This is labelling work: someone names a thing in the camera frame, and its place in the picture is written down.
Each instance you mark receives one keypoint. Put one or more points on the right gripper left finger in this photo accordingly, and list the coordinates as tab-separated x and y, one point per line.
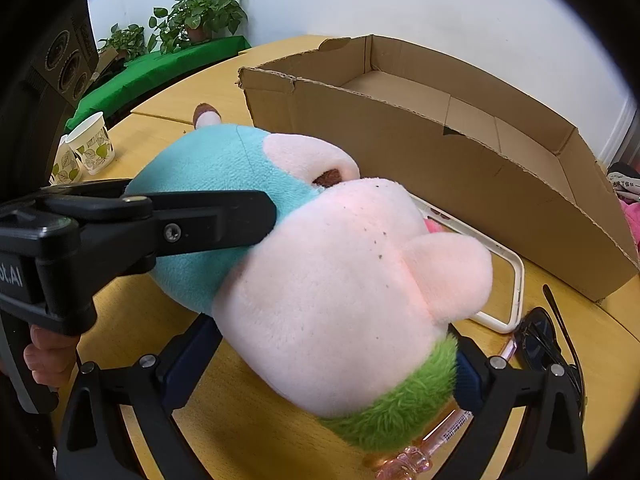
94	442

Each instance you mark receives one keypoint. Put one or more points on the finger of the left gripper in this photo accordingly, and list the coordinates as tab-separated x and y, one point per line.
200	222

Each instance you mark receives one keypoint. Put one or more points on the black sunglasses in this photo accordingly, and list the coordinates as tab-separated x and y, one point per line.
539	348

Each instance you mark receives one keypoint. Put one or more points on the white clear phone case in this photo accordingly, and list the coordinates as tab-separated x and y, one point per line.
504	308

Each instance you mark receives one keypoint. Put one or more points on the pink transparent pen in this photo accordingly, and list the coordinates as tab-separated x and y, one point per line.
416	459

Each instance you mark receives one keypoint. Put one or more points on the pink blue pig plush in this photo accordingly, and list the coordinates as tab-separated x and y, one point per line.
343	308

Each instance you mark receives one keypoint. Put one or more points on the person's left hand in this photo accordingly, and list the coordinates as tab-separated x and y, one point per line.
50	357

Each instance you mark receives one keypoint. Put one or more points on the paper cup with leaves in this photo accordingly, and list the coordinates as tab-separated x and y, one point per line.
91	144

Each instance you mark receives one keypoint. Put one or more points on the black cardboard box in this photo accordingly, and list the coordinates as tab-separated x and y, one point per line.
41	98

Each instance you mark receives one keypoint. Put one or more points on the small potted green plant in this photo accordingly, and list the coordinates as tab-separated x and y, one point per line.
128	42

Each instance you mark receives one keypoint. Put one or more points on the large potted green plant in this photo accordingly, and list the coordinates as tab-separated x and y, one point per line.
190	22

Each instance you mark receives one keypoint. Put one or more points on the pink bunny plush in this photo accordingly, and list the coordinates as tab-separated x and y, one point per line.
632	215

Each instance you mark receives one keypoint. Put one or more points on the brown cardboard box tray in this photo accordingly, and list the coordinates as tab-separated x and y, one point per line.
461	139

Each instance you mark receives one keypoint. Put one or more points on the grey black folded garment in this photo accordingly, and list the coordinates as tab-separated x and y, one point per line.
625	180

